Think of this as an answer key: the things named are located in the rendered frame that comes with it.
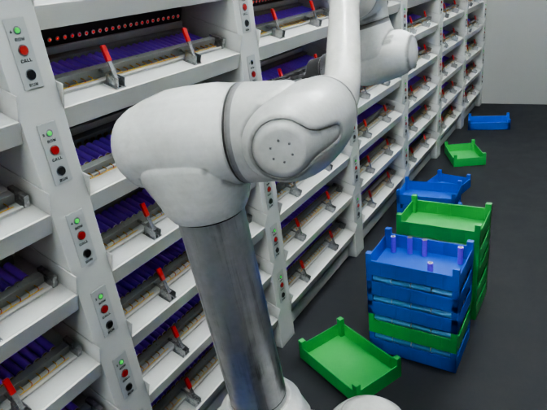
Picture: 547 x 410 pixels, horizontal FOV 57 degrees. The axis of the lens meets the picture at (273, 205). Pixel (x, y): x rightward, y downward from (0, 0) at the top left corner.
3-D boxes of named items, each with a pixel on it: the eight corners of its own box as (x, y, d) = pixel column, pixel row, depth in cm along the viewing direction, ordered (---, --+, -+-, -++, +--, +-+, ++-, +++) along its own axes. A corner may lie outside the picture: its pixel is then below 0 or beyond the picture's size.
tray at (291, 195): (347, 165, 221) (356, 137, 214) (277, 225, 176) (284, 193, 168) (308, 148, 228) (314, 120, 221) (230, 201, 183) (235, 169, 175)
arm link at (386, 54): (364, 83, 120) (350, 27, 116) (428, 68, 111) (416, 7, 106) (345, 94, 112) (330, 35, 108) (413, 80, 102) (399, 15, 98)
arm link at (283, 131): (355, 59, 65) (260, 71, 70) (321, 87, 50) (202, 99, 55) (364, 154, 70) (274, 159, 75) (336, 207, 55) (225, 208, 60)
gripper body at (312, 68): (331, 52, 119) (299, 61, 125) (315, 59, 113) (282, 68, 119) (339, 83, 122) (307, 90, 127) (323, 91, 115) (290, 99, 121)
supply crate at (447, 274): (473, 260, 167) (474, 239, 164) (458, 293, 152) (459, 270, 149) (387, 246, 183) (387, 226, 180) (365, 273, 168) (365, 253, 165)
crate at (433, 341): (470, 318, 177) (471, 300, 174) (456, 355, 162) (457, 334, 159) (388, 299, 193) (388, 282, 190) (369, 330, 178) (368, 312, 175)
